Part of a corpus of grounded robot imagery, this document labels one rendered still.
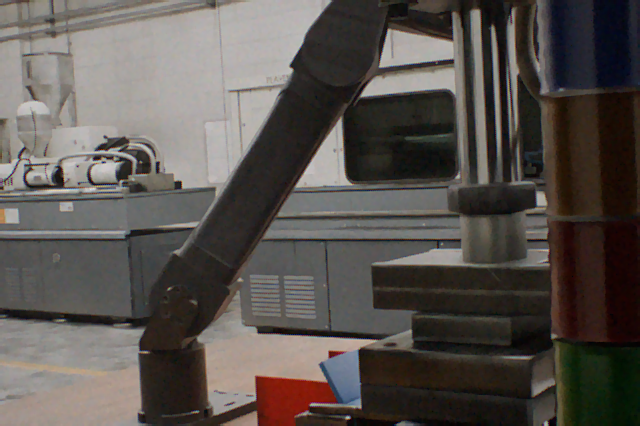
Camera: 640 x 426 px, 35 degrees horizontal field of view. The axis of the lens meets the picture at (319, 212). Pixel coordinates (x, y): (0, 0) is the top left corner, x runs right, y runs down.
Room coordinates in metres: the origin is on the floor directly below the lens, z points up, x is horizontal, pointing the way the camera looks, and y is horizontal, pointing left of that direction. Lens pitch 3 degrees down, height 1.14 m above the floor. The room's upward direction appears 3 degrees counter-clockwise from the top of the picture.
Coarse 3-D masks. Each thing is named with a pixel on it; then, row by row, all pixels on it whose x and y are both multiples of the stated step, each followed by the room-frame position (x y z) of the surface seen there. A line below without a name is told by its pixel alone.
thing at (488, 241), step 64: (512, 64) 0.58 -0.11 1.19; (512, 128) 0.58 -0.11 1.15; (448, 192) 0.60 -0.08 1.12; (512, 192) 0.57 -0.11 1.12; (448, 256) 0.61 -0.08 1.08; (512, 256) 0.57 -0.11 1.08; (448, 320) 0.55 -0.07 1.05; (512, 320) 0.53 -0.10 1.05; (384, 384) 0.55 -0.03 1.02; (448, 384) 0.53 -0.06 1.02; (512, 384) 0.51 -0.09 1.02
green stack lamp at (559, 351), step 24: (552, 336) 0.30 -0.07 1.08; (576, 360) 0.29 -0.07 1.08; (600, 360) 0.28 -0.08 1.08; (624, 360) 0.28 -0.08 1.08; (576, 384) 0.29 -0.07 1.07; (600, 384) 0.28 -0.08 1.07; (624, 384) 0.28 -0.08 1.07; (576, 408) 0.29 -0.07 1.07; (600, 408) 0.28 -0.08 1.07; (624, 408) 0.28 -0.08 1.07
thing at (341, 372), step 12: (324, 360) 0.64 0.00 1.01; (336, 360) 0.65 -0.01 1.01; (348, 360) 0.66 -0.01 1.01; (324, 372) 0.63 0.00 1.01; (336, 372) 0.64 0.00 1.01; (348, 372) 0.65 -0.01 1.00; (336, 384) 0.63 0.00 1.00; (348, 384) 0.64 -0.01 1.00; (360, 384) 0.65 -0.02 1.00; (336, 396) 0.63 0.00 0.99; (348, 396) 0.63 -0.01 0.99; (360, 396) 0.64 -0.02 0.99; (552, 420) 0.56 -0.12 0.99
